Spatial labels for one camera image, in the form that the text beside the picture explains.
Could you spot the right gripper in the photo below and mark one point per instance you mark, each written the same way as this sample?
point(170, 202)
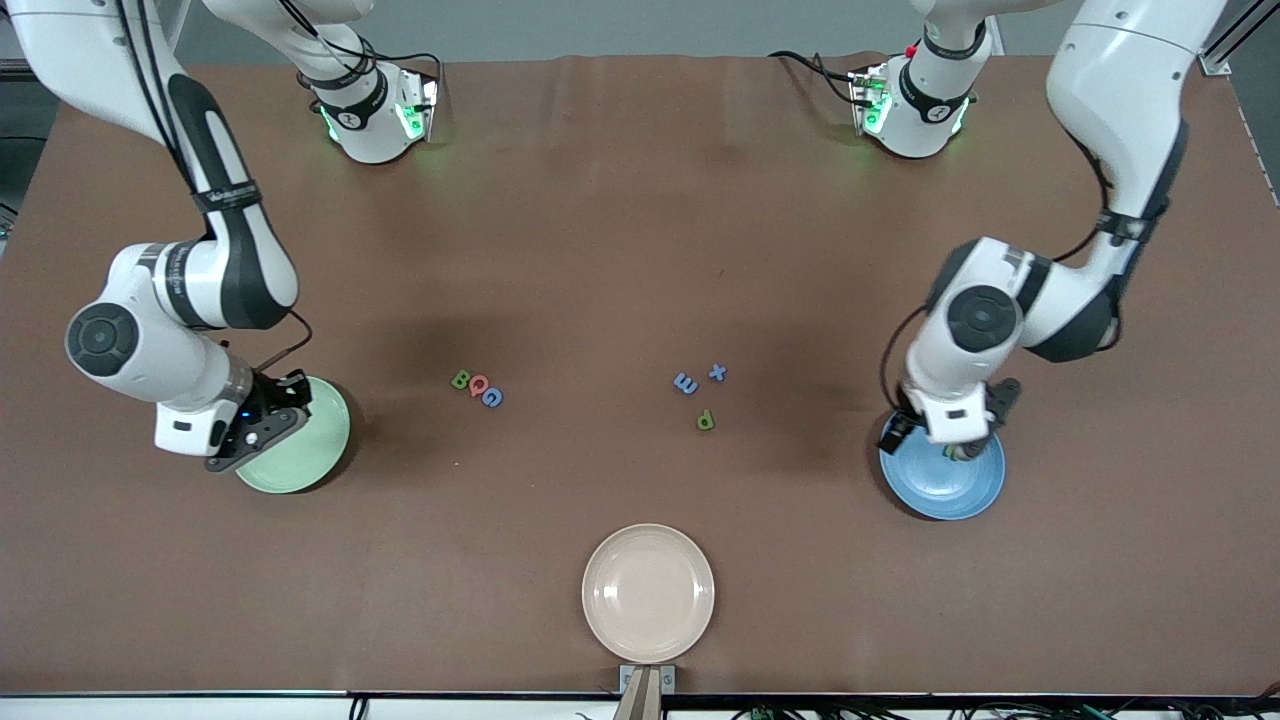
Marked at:
point(272, 393)

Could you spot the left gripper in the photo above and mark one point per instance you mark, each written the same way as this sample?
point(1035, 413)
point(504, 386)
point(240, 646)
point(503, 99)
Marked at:
point(1003, 396)

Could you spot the green foam letter B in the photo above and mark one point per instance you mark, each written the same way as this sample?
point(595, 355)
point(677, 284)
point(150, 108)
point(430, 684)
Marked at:
point(460, 381)

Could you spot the red foam letter Q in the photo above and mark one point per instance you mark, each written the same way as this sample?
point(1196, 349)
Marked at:
point(472, 384)

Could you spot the green foam letter p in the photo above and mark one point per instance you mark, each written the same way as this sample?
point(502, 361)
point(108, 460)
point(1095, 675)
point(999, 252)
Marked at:
point(700, 424)

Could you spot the blue foam letter G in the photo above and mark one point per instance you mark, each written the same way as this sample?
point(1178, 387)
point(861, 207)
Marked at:
point(485, 398)

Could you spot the blue foam letter m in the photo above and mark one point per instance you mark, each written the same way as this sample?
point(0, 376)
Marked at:
point(685, 383)

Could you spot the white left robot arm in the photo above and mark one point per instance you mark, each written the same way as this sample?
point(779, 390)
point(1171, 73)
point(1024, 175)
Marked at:
point(1120, 120)

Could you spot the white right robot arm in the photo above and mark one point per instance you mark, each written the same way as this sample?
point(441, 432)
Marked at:
point(180, 370)

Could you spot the light green plate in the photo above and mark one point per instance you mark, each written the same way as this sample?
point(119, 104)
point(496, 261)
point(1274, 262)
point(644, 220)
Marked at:
point(320, 450)

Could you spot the blue plate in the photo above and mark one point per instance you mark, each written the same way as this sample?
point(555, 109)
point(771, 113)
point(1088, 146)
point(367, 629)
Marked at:
point(950, 495)

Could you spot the beige plate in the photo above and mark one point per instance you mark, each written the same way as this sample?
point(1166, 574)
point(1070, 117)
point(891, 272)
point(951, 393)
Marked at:
point(648, 593)

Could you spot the brown table mat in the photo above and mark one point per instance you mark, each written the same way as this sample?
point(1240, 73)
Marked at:
point(640, 250)

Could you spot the white table edge rail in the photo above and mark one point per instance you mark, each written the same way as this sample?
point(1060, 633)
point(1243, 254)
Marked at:
point(200, 710)

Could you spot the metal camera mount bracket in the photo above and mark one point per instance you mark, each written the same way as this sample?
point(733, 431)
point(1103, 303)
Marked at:
point(630, 680)

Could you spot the aluminium frame profile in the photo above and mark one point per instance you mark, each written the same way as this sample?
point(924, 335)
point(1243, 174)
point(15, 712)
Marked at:
point(1225, 55)

